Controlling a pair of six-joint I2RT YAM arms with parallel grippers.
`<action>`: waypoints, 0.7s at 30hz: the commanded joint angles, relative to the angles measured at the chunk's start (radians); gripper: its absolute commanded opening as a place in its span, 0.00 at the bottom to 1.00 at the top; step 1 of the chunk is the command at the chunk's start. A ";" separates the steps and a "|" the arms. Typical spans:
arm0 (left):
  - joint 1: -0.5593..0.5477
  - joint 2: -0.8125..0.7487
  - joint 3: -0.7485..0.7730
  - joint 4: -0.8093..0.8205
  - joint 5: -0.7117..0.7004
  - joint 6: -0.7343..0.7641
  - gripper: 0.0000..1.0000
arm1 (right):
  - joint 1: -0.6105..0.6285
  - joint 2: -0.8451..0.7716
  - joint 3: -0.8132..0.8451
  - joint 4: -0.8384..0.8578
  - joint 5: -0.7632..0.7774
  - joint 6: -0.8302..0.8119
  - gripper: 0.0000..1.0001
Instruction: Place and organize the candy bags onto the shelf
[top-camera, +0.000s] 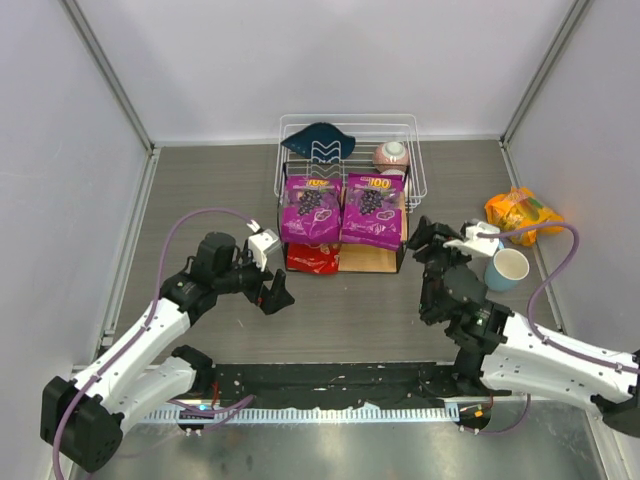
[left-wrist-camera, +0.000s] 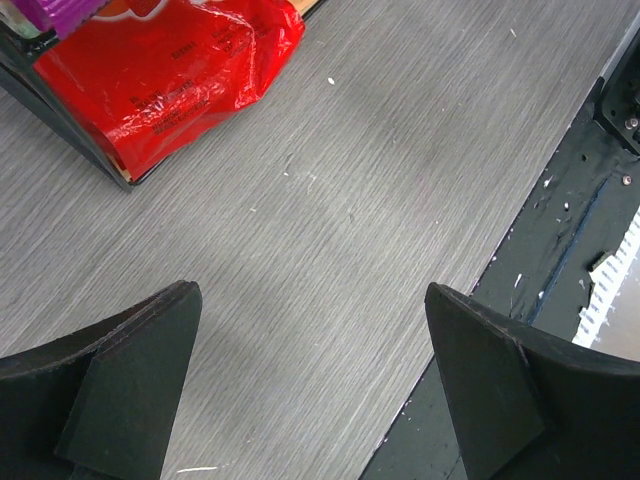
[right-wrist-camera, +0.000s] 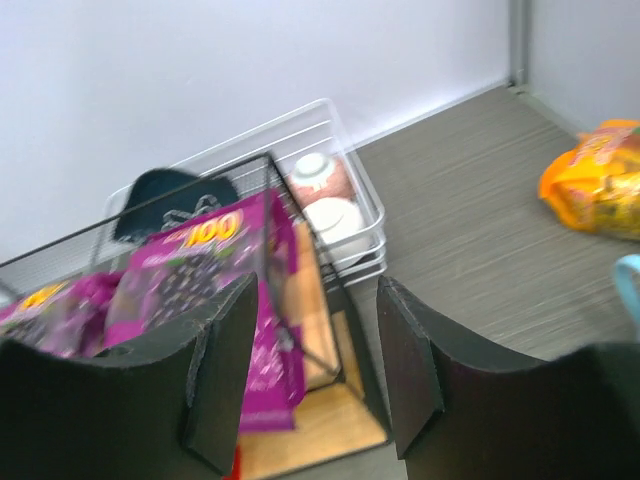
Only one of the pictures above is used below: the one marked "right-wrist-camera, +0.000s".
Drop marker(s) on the black wooden two-tier shelf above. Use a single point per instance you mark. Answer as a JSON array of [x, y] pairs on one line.
[[342, 412]]

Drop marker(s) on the light blue mug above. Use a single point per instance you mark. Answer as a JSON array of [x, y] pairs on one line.
[[624, 271]]

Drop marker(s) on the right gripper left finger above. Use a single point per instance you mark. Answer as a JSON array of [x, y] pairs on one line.
[[163, 405]]

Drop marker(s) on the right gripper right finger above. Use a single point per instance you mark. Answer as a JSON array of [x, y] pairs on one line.
[[465, 407]]

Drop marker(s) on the white wire dish rack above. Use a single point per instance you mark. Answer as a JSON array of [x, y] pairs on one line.
[[312, 128]]

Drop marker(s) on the purple blackcurrant candy bag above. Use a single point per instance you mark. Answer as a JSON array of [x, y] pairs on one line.
[[66, 319]]

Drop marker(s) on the pink patterned bowl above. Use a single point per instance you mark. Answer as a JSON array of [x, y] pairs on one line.
[[316, 176]]

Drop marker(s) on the red fruit candy bag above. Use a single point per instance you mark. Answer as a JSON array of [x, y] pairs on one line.
[[235, 473]]

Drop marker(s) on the orange candy bag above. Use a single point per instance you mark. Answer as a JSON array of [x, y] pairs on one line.
[[594, 187]]

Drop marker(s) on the dark blue leaf plate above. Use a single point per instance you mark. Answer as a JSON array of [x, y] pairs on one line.
[[164, 198]]

